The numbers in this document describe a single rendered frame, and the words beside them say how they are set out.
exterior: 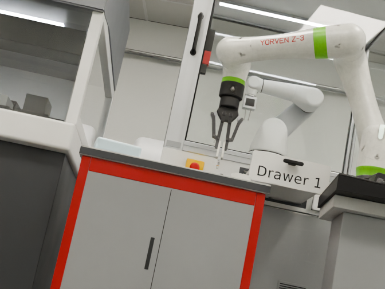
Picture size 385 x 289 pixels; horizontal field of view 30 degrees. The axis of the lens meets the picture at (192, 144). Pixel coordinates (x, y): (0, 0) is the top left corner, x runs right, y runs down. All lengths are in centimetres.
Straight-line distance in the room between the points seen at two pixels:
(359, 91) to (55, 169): 116
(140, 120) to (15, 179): 365
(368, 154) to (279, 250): 67
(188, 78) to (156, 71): 344
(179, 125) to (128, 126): 338
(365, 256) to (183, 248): 57
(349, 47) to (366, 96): 21
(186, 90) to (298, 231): 74
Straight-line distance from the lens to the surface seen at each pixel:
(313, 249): 294
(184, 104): 297
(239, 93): 274
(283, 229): 292
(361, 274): 232
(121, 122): 632
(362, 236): 233
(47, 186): 272
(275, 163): 261
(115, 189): 229
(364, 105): 268
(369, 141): 245
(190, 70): 301
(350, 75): 273
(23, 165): 275
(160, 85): 639
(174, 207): 228
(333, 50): 261
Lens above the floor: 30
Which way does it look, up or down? 13 degrees up
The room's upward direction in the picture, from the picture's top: 12 degrees clockwise
